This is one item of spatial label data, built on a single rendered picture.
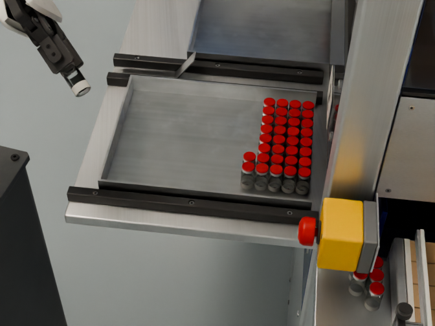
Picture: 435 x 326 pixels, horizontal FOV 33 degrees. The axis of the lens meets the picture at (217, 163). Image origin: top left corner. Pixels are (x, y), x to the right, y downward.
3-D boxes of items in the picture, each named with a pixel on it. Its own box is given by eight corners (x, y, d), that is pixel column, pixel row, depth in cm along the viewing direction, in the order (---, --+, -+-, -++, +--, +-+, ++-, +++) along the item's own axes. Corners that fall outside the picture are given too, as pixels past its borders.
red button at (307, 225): (324, 230, 104) (327, 212, 101) (323, 253, 101) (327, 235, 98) (297, 228, 104) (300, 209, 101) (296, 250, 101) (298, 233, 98)
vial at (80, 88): (80, 98, 93) (62, 71, 93) (94, 88, 92) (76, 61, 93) (73, 97, 90) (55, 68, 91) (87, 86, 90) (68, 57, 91)
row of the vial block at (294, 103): (299, 118, 132) (301, 99, 129) (294, 195, 120) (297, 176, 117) (287, 118, 133) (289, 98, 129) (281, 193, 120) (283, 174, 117)
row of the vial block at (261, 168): (274, 116, 133) (276, 97, 129) (267, 191, 121) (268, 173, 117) (262, 115, 133) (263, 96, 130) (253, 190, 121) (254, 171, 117)
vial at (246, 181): (254, 180, 122) (256, 161, 119) (253, 190, 121) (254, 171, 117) (241, 179, 122) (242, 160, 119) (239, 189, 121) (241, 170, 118)
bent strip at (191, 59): (196, 75, 140) (196, 50, 136) (194, 85, 138) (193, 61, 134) (123, 68, 141) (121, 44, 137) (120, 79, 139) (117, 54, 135)
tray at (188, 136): (314, 105, 135) (316, 91, 133) (309, 216, 118) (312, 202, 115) (131, 88, 138) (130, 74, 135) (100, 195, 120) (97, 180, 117)
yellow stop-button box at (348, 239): (368, 233, 106) (377, 200, 100) (369, 275, 101) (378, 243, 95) (315, 228, 106) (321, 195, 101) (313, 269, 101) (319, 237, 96)
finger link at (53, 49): (28, 32, 92) (55, 76, 91) (15, 27, 89) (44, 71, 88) (47, 17, 91) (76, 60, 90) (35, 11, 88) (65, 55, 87)
